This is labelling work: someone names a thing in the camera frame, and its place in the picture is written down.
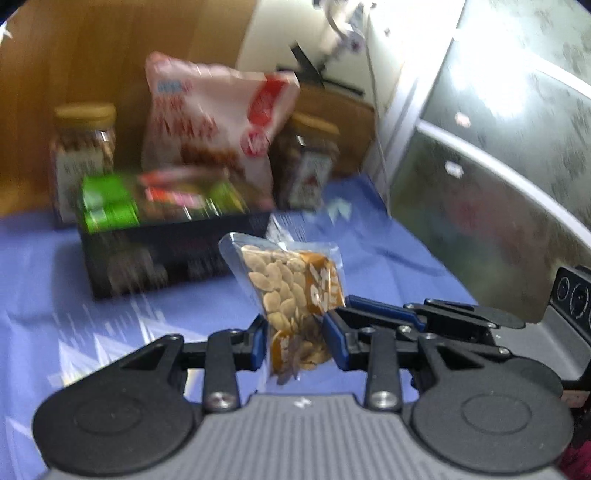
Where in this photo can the nut jar with red label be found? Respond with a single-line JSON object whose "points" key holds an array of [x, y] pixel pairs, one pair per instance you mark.
{"points": [[309, 161]]}

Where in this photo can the green wafer packet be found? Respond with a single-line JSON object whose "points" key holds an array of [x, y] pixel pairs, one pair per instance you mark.
{"points": [[106, 191]]}

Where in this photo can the pink red carton box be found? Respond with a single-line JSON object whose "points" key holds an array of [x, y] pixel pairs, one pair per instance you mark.
{"points": [[184, 187]]}

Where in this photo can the blue tablecloth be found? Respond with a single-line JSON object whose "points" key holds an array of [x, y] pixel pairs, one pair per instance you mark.
{"points": [[46, 258]]}

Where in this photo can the person's dark red clothing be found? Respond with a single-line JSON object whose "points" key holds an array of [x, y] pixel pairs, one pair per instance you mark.
{"points": [[579, 461]]}

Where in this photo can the clear seed packet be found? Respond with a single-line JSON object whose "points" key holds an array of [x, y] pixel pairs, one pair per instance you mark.
{"points": [[291, 286]]}

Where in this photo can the white and red snack bag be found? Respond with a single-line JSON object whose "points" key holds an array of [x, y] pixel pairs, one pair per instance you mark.
{"points": [[203, 120]]}

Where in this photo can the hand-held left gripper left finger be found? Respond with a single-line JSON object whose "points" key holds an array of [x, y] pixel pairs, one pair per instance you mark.
{"points": [[259, 344]]}

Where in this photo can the nut jar with gold lid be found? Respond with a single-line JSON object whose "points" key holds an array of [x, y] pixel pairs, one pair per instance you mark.
{"points": [[83, 157]]}

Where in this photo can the black angular object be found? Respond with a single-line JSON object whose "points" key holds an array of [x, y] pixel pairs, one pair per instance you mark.
{"points": [[318, 69]]}

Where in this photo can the wooden headboard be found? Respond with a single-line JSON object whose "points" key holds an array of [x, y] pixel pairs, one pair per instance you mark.
{"points": [[92, 50]]}

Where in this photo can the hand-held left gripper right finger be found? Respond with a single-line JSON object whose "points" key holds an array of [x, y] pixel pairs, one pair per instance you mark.
{"points": [[333, 341]]}

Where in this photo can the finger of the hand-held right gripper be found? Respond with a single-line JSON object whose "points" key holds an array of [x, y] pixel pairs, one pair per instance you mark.
{"points": [[383, 308]]}

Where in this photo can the black tin box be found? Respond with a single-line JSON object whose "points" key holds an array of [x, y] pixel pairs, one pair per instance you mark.
{"points": [[175, 258]]}

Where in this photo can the green pea snack packet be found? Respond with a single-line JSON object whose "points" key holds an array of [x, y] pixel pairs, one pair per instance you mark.
{"points": [[224, 198]]}

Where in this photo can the light green snack packet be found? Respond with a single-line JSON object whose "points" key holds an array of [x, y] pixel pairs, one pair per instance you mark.
{"points": [[113, 219]]}

